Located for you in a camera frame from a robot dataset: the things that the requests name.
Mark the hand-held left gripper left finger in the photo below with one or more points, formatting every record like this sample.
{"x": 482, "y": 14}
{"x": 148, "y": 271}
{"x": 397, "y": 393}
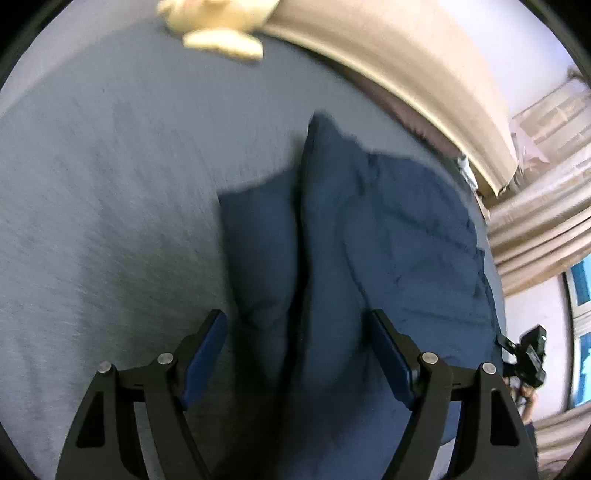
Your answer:
{"x": 203, "y": 364}

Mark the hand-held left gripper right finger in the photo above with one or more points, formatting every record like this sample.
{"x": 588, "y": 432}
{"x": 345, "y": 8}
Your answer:
{"x": 392, "y": 364}

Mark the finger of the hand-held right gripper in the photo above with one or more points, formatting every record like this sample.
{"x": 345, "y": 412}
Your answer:
{"x": 507, "y": 346}

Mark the navy blue zip jacket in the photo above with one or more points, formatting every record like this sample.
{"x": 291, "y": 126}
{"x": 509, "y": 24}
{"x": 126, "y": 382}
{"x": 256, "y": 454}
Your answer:
{"x": 378, "y": 230}

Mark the person's right forearm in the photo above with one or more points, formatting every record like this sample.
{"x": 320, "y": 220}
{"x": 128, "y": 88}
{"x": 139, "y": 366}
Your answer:
{"x": 531, "y": 438}

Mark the pile of folded clothes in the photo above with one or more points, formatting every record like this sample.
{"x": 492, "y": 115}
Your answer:
{"x": 528, "y": 143}

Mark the person's right hand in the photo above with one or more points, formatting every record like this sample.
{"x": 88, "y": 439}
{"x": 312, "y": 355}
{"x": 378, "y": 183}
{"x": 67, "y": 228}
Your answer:
{"x": 527, "y": 404}

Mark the window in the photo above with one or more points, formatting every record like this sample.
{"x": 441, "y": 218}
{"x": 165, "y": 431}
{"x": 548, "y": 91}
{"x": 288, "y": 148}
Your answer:
{"x": 581, "y": 332}

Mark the beige curtain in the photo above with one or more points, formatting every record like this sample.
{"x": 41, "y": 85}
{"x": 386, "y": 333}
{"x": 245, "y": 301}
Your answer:
{"x": 540, "y": 221}

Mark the bed with grey sheet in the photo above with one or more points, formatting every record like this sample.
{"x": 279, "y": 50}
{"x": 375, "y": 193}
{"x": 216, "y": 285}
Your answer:
{"x": 115, "y": 207}

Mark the white crumpled cloth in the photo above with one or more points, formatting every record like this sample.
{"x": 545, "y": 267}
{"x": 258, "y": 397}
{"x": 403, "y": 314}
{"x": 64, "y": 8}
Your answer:
{"x": 467, "y": 170}

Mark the beige wooden headboard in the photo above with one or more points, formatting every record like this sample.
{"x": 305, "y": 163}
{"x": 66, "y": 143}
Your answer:
{"x": 406, "y": 69}

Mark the yellow plush toy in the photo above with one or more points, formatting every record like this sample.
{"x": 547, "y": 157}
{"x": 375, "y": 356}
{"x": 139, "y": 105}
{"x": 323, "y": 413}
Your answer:
{"x": 221, "y": 27}

